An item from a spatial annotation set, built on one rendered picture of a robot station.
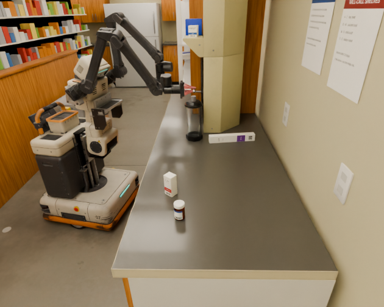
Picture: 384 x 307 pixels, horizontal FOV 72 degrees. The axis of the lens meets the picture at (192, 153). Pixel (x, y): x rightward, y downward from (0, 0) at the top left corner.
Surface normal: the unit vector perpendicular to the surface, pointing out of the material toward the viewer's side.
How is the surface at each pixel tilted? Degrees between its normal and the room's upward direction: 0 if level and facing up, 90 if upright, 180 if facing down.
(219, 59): 90
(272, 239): 0
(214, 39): 90
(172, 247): 0
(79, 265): 0
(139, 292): 90
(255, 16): 90
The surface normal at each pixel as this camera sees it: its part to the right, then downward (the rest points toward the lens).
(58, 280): -0.02, -0.88
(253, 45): -0.03, 0.47
